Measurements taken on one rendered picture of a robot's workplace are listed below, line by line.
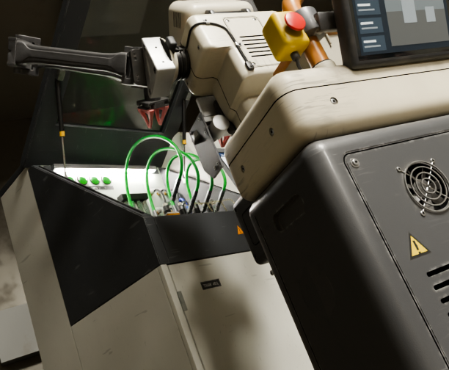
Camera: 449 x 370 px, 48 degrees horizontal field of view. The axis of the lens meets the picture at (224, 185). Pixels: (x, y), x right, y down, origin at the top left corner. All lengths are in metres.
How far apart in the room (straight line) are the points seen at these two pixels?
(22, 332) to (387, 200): 3.60
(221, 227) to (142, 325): 0.43
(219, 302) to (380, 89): 0.99
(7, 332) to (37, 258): 1.99
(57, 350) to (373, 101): 1.62
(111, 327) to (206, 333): 0.38
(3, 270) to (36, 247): 2.25
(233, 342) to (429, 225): 0.98
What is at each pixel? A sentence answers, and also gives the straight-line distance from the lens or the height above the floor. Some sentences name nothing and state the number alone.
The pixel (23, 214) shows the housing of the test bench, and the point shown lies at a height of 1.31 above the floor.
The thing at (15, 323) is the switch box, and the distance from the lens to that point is 4.13.
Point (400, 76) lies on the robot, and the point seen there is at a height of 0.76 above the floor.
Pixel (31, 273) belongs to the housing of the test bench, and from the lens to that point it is 2.23.
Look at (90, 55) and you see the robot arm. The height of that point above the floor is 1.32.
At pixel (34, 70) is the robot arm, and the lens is 1.62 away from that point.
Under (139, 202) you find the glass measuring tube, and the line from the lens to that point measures 2.32.
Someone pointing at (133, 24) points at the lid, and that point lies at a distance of 2.18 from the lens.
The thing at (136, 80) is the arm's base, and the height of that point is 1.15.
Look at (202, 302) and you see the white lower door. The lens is 1.59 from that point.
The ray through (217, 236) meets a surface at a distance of 1.75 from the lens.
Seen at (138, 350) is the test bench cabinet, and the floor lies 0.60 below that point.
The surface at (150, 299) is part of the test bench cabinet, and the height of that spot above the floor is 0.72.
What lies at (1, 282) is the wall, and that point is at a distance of 4.39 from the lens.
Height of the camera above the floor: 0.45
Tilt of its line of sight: 19 degrees up
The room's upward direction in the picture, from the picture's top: 23 degrees counter-clockwise
